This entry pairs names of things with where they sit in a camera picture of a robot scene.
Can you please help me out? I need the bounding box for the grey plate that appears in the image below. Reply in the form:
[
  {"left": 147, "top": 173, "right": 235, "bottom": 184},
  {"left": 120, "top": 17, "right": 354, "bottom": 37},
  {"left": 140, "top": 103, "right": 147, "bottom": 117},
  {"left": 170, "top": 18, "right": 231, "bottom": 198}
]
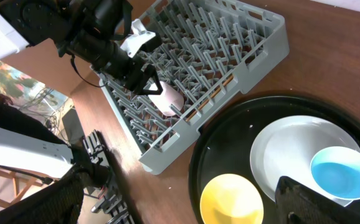
[{"left": 250, "top": 115, "right": 360, "bottom": 207}]

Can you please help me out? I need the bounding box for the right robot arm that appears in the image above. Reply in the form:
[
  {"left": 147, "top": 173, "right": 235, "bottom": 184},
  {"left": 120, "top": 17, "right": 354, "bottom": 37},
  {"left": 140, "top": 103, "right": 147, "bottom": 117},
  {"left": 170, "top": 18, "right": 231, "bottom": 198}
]
[{"left": 0, "top": 116, "right": 360, "bottom": 208}]

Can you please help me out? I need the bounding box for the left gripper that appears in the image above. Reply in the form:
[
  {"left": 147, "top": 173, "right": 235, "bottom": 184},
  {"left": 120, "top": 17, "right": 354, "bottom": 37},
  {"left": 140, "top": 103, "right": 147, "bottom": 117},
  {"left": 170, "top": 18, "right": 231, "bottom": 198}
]
[{"left": 64, "top": 29, "right": 164, "bottom": 96}]

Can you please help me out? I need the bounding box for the grey dishwasher rack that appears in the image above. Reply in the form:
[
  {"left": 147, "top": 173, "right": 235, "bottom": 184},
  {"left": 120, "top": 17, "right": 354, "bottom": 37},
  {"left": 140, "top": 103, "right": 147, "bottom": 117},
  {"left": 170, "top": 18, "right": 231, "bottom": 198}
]
[{"left": 100, "top": 1, "right": 290, "bottom": 175}]

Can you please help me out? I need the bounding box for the pink cup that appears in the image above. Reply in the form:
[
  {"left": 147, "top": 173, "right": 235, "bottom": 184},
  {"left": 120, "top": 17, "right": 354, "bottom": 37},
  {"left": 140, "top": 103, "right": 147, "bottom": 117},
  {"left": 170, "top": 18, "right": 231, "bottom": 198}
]
[{"left": 148, "top": 81, "right": 184, "bottom": 116}]

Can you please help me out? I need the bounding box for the blue cup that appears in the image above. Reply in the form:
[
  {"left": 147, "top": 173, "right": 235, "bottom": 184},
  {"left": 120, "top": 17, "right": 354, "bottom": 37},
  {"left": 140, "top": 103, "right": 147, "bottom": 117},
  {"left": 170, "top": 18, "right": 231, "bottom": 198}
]
[{"left": 310, "top": 146, "right": 360, "bottom": 200}]

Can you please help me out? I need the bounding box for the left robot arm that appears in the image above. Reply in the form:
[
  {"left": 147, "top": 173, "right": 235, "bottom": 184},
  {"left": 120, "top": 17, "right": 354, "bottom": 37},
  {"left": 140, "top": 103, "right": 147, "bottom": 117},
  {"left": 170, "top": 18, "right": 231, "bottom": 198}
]
[{"left": 0, "top": 0, "right": 163, "bottom": 95}]

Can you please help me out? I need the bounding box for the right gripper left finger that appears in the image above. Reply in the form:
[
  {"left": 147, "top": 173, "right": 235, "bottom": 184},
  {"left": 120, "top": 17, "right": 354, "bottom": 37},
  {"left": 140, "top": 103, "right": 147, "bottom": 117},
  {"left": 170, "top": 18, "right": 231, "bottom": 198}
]
[{"left": 0, "top": 166, "right": 85, "bottom": 224}]

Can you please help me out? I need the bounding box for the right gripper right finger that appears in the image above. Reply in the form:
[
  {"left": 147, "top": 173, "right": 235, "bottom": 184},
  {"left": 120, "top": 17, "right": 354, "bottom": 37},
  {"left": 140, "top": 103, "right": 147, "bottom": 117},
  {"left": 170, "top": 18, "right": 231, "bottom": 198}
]
[{"left": 275, "top": 176, "right": 360, "bottom": 224}]

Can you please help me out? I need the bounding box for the yellow bowl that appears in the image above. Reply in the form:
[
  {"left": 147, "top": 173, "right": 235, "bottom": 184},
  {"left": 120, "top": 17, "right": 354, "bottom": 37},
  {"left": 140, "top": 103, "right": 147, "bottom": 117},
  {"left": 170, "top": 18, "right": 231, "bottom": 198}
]
[{"left": 199, "top": 174, "right": 264, "bottom": 224}]

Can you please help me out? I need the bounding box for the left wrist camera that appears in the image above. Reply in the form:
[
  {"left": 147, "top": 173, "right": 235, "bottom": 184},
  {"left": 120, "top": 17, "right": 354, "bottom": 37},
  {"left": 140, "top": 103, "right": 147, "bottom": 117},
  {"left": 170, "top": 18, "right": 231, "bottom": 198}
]
[{"left": 120, "top": 19, "right": 162, "bottom": 58}]

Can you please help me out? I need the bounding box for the round black tray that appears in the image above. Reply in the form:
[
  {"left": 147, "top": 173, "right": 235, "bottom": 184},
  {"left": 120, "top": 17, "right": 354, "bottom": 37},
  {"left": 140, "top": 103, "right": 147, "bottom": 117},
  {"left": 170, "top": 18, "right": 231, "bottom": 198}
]
[{"left": 188, "top": 95, "right": 360, "bottom": 224}]

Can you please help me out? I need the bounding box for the wooden chopstick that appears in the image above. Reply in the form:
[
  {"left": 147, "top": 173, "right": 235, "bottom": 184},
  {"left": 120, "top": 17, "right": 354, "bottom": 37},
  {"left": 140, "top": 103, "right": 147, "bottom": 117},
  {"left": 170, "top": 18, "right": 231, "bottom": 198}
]
[{"left": 186, "top": 74, "right": 234, "bottom": 122}]

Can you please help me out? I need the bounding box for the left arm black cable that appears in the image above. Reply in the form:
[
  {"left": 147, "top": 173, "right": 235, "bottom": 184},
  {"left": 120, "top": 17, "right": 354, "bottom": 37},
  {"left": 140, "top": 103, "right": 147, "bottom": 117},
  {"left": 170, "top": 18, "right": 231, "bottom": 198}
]
[{"left": 70, "top": 54, "right": 106, "bottom": 89}]

